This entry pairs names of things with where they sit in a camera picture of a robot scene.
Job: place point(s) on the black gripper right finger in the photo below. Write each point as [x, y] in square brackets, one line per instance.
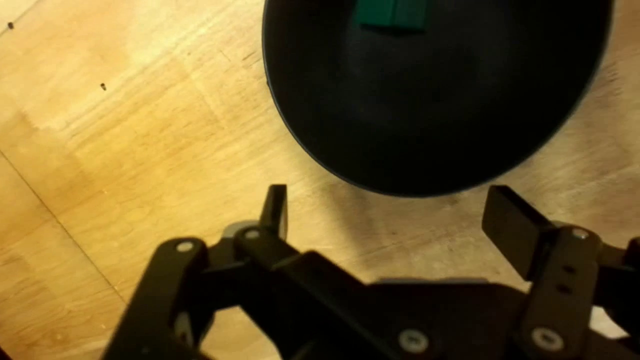
[560, 280]

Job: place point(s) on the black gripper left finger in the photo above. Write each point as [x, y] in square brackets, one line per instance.
[172, 293]

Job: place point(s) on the small green cube block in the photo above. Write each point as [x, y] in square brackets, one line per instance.
[393, 12]

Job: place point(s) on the black bowl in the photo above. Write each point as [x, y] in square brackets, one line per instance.
[433, 106]

